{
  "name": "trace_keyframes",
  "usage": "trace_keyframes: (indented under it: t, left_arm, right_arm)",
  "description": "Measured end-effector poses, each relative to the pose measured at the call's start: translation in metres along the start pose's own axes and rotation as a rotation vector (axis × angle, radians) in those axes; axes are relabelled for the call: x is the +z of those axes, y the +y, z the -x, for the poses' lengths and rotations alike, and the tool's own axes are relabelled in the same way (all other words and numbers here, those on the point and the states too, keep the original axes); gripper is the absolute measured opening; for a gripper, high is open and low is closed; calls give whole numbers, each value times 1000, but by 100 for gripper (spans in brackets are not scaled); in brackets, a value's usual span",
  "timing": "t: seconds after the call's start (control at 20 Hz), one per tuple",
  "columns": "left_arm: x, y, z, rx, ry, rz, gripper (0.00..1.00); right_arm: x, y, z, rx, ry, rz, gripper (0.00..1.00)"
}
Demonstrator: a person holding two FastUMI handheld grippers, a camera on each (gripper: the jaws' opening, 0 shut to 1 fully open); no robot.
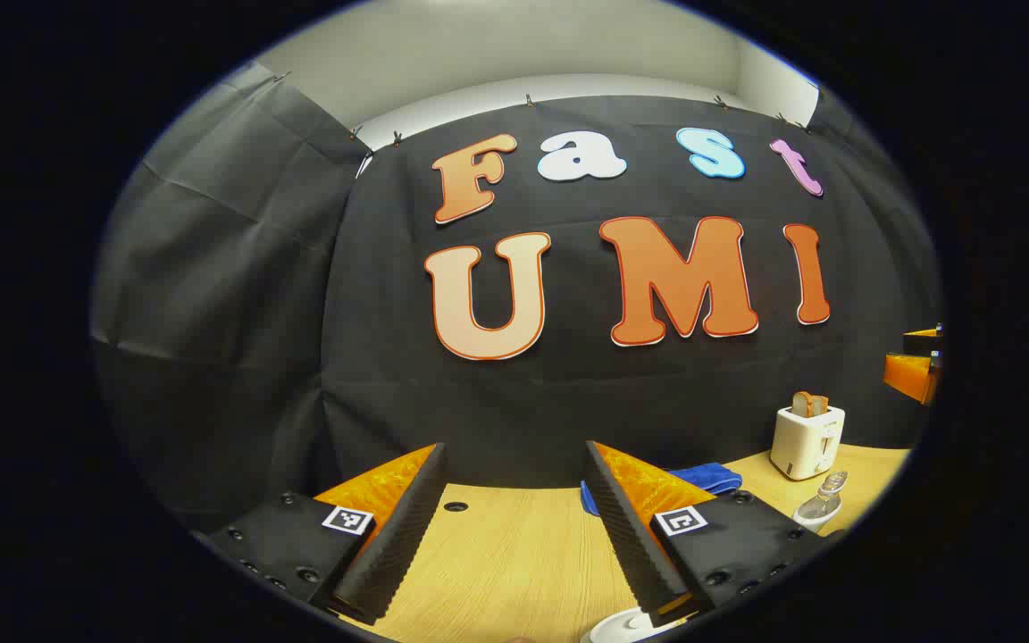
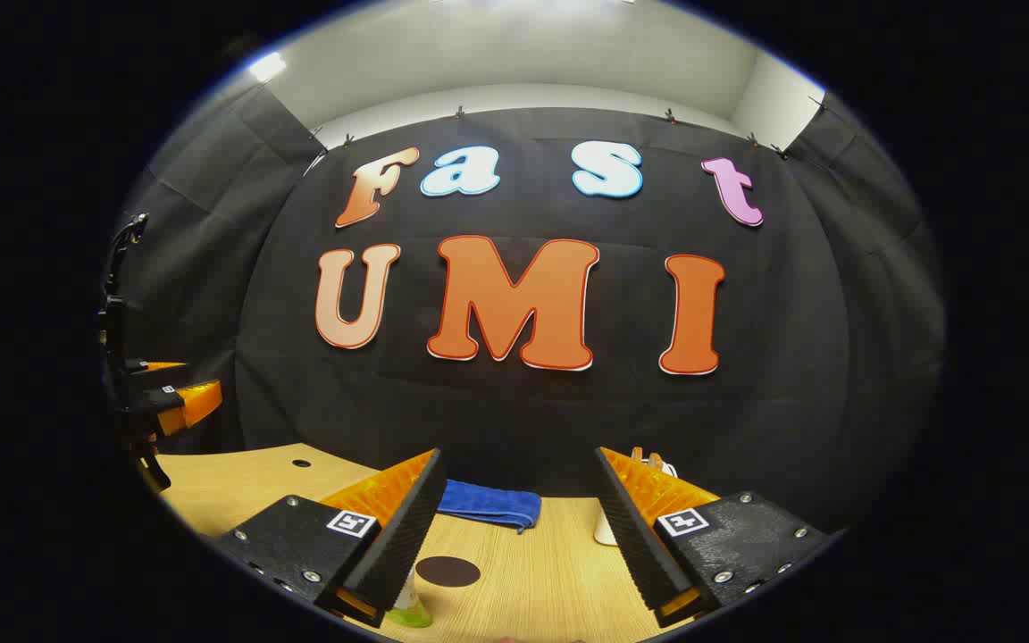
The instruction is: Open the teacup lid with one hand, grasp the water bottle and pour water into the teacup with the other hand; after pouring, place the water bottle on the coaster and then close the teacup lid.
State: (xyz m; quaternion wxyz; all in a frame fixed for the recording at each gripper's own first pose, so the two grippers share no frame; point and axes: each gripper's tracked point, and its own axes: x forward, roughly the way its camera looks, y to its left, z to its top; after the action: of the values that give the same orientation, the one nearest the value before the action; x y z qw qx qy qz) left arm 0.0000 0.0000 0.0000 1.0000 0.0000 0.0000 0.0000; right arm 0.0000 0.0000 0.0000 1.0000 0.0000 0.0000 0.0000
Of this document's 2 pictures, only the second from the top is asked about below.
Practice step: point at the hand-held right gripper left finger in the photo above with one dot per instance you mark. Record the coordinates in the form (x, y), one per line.
(407, 536)

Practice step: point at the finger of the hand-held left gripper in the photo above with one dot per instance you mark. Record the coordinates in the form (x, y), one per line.
(197, 402)
(166, 366)

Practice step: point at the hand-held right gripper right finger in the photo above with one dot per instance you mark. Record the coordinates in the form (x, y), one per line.
(635, 545)

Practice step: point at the dark round coaster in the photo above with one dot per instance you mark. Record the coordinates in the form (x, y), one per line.
(447, 572)

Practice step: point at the white green label water bottle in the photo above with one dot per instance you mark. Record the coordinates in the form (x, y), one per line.
(409, 612)

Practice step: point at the white toaster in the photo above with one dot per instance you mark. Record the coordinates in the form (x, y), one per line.
(606, 531)

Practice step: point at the blue towel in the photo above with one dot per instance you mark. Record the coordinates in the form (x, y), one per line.
(488, 505)

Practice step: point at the ceiling light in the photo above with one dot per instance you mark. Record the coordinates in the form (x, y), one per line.
(267, 66)

